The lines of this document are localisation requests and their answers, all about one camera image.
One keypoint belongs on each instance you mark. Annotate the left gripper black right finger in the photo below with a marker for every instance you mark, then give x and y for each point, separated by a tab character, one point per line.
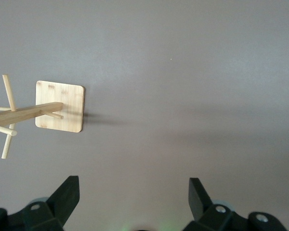
198	199

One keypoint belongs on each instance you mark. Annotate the wooden cup tree stand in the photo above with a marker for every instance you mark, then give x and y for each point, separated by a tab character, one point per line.
60	96

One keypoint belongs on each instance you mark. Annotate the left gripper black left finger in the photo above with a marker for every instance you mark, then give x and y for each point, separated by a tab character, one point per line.
67	197

